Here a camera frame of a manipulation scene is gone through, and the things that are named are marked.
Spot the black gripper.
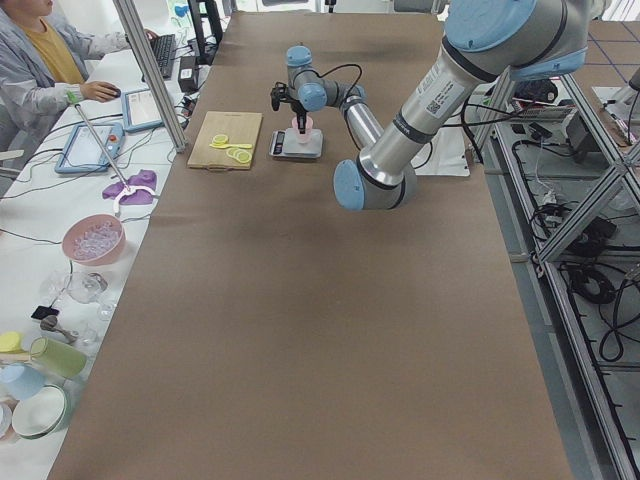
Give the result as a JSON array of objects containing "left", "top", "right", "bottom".
[{"left": 291, "top": 99, "right": 307, "bottom": 144}]

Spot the pink plastic cup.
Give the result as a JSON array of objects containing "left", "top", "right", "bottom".
[{"left": 291, "top": 115, "right": 313, "bottom": 145}]

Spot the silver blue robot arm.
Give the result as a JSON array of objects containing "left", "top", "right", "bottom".
[{"left": 271, "top": 0, "right": 596, "bottom": 210}]

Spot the silver digital kitchen scale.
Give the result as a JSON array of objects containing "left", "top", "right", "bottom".
[{"left": 269, "top": 128, "right": 323, "bottom": 160}]

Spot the green tall cup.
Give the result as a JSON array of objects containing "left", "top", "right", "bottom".
[{"left": 30, "top": 337, "right": 87, "bottom": 379}]

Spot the yellow cup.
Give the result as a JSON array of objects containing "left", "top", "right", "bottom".
[{"left": 0, "top": 331, "right": 24, "bottom": 354}]

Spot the light blue cup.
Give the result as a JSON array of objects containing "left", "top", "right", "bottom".
[{"left": 1, "top": 363, "right": 46, "bottom": 400}]

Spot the person right hand on mouse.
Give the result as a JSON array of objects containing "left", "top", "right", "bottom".
[{"left": 80, "top": 81, "right": 121, "bottom": 103}]

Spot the wooden cutting board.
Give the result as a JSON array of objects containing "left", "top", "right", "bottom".
[{"left": 187, "top": 111, "right": 263, "bottom": 171}]

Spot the lemon slice on board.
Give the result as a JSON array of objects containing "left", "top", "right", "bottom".
[{"left": 231, "top": 150, "right": 252, "bottom": 164}]

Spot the single lemon slice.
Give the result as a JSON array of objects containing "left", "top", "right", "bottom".
[{"left": 211, "top": 134, "right": 229, "bottom": 146}]

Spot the yellow plastic knife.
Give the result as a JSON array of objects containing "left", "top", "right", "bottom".
[{"left": 209, "top": 143, "right": 253, "bottom": 149}]

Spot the black keyboard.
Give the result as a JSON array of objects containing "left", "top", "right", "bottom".
[{"left": 149, "top": 34, "right": 176, "bottom": 79}]

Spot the far blue teach pendant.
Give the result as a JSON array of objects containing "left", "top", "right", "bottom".
[{"left": 120, "top": 89, "right": 164, "bottom": 133}]

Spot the blue teach pendant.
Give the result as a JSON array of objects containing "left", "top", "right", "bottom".
[
  {"left": 120, "top": 89, "right": 164, "bottom": 133},
  {"left": 54, "top": 123, "right": 124, "bottom": 175}
]

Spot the purple cloth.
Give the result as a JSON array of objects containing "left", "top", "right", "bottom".
[{"left": 102, "top": 168, "right": 157, "bottom": 207}]

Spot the near blue teach pendant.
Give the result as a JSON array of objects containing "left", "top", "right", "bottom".
[{"left": 54, "top": 123, "right": 124, "bottom": 175}]

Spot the metal grabber stick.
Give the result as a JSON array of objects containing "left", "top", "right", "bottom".
[{"left": 66, "top": 91, "right": 158, "bottom": 218}]

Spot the pink bowl with clear pieces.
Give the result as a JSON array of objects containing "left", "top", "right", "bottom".
[{"left": 62, "top": 214, "right": 126, "bottom": 266}]

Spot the seated person grey jacket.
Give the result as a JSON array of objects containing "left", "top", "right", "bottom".
[{"left": 1, "top": 1, "right": 130, "bottom": 154}]

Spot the clear wine glass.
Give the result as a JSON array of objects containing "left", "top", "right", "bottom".
[{"left": 38, "top": 271, "right": 108, "bottom": 306}]

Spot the white green bowl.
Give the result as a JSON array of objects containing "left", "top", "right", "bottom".
[{"left": 11, "top": 385, "right": 70, "bottom": 440}]

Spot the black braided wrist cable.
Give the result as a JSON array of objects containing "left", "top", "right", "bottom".
[{"left": 312, "top": 63, "right": 364, "bottom": 109}]

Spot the aluminium frame post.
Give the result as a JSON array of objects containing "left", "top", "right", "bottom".
[{"left": 113, "top": 0, "right": 187, "bottom": 153}]

